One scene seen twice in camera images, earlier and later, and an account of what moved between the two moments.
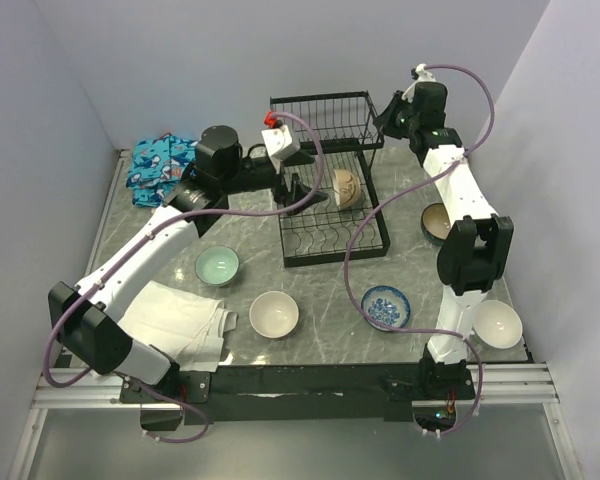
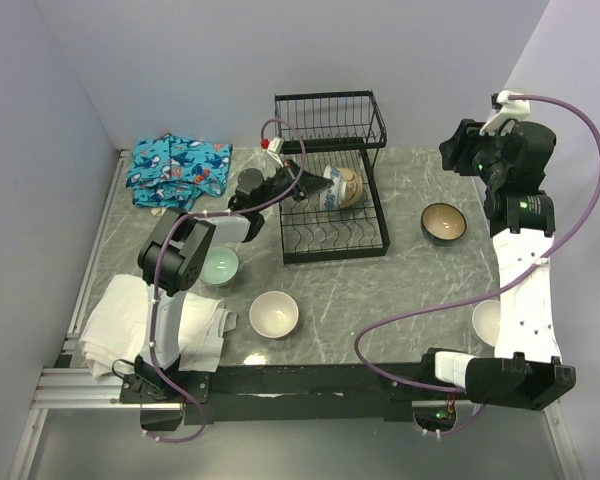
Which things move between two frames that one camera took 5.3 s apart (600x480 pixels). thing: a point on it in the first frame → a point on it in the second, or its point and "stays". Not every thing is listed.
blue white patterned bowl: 386,304 → 334,197
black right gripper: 386,118 → 466,138
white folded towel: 190,327 stays
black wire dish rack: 345,219 stays
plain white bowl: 497,324 stays
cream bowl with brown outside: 348,187 stays
